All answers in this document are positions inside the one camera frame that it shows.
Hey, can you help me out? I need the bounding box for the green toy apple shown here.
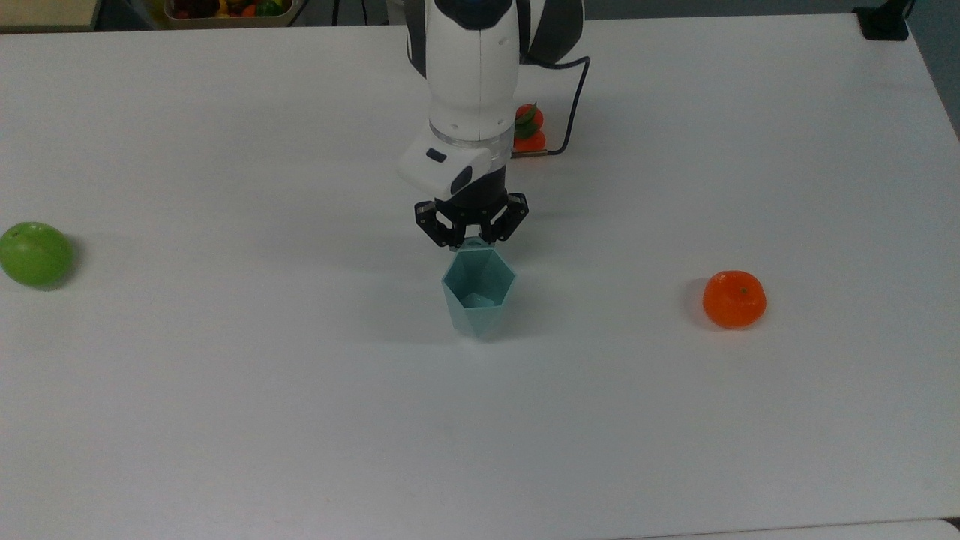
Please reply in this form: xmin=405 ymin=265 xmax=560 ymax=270
xmin=0 ymin=221 xmax=75 ymax=287

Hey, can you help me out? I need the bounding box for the red tomato with stem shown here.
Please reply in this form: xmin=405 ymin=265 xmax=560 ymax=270
xmin=513 ymin=103 xmax=548 ymax=155

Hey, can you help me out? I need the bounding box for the black corner mount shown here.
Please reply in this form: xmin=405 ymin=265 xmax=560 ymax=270
xmin=853 ymin=0 xmax=913 ymax=42

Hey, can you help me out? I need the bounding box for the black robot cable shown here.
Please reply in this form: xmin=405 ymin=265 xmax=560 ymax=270
xmin=513 ymin=54 xmax=592 ymax=158

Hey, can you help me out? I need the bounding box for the teal faceted plastic mug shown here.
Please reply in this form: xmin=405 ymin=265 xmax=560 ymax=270
xmin=441 ymin=238 xmax=518 ymax=341

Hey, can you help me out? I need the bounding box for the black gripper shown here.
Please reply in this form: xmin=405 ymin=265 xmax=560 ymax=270
xmin=414 ymin=166 xmax=530 ymax=249

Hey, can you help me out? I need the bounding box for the tray of toy fruit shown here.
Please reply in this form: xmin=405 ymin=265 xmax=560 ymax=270
xmin=163 ymin=0 xmax=302 ymax=30

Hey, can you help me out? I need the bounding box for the large orange toy mandarin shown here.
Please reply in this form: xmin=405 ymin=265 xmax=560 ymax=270
xmin=702 ymin=270 xmax=768 ymax=330

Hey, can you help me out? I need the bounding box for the beige wooden box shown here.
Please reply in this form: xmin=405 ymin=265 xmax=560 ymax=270
xmin=0 ymin=0 xmax=103 ymax=33

